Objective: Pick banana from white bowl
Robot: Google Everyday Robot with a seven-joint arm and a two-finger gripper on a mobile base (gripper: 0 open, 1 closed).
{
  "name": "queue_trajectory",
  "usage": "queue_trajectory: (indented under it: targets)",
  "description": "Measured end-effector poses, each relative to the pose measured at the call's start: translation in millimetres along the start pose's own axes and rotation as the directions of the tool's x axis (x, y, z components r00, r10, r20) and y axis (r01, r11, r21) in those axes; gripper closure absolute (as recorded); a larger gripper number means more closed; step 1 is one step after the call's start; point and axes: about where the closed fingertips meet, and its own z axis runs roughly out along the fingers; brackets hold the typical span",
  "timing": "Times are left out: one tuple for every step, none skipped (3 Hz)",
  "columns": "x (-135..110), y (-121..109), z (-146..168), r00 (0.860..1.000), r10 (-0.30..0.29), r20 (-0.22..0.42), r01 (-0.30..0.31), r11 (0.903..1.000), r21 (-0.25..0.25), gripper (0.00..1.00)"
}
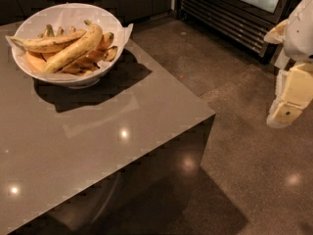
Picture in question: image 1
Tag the white paper bowl liner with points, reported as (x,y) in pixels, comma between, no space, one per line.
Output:
(71,45)

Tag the white ceramic bowl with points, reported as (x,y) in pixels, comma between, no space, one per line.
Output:
(65,16)

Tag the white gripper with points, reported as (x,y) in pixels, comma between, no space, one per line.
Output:
(300,33)

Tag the long yellow banana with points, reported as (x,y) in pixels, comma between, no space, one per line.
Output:
(80,48)

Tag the spotted yellow banana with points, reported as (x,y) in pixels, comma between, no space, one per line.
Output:
(48,44)

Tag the black glass-door refrigerator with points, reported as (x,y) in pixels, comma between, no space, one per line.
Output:
(245,21)

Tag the orange banana bunch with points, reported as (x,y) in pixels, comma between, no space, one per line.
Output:
(104,51)

